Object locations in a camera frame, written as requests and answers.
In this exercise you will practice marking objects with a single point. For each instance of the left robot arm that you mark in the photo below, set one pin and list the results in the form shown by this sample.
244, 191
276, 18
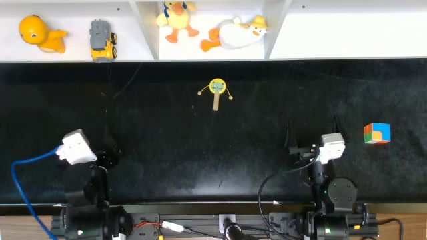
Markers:
83, 186

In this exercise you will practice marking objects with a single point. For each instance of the yellow plush duck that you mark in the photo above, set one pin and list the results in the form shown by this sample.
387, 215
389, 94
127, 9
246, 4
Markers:
178, 20

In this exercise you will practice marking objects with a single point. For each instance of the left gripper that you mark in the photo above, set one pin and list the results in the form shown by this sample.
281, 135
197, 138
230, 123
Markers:
108, 158

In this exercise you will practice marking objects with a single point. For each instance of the mounting rail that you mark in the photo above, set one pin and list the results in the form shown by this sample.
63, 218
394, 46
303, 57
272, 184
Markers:
200, 221

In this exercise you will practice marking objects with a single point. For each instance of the white plush duck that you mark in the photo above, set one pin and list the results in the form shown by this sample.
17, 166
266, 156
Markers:
237, 35

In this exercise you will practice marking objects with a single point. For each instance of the grey and yellow toy truck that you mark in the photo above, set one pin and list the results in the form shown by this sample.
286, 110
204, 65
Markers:
100, 36

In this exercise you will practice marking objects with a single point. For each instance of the white shelf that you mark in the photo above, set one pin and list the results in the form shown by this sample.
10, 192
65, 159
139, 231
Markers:
300, 36

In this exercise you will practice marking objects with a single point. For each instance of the yellow rubber duck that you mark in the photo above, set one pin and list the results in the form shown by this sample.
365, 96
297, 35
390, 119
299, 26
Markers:
36, 31

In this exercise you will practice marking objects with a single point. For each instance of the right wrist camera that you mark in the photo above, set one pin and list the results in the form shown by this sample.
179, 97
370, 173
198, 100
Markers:
332, 146

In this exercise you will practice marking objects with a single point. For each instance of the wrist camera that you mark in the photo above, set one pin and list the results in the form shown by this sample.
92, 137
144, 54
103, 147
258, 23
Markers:
76, 146
332, 146

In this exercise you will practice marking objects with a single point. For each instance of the yellow rattle drum toy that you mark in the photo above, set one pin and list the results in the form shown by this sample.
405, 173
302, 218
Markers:
217, 86

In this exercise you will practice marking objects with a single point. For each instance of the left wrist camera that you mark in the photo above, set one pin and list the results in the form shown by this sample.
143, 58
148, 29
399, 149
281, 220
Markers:
76, 146

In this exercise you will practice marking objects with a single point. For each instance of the many-coloured puzzle cube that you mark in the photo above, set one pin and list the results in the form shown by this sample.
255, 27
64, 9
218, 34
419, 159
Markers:
378, 133

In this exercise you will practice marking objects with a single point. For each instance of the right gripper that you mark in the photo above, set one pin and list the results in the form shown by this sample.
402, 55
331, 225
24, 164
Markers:
302, 154

